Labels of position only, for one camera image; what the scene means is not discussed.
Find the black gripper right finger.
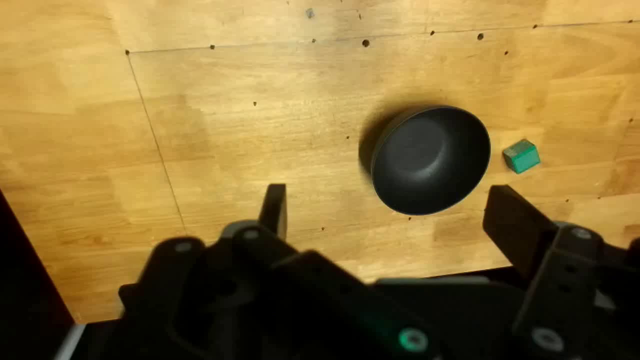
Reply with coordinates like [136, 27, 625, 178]
[481, 184, 632, 360]

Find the black bowl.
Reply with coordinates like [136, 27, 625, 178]
[358, 104, 493, 218]

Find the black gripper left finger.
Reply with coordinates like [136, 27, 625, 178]
[217, 181, 299, 270]

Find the green block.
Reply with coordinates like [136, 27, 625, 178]
[499, 135, 543, 176]

